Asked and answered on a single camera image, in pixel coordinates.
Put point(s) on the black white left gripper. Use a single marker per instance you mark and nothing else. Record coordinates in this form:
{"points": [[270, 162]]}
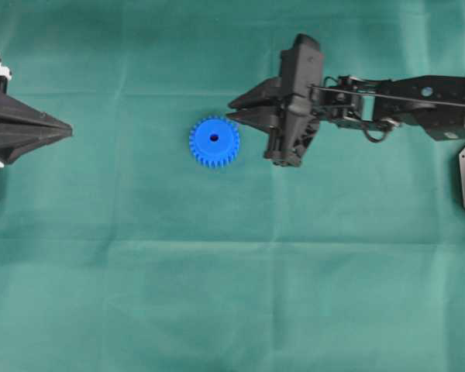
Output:
{"points": [[37, 128]]}

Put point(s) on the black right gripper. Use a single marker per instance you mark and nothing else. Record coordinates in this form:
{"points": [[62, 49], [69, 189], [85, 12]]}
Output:
{"points": [[291, 124]]}

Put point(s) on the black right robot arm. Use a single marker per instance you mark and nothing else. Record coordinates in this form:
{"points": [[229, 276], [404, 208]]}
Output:
{"points": [[434, 103]]}

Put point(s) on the blue plastic spur gear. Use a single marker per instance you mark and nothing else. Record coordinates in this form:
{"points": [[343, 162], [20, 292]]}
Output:
{"points": [[214, 141]]}

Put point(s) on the green cloth table cover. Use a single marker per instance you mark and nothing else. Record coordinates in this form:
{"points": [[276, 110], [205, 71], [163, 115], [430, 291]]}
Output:
{"points": [[119, 252]]}

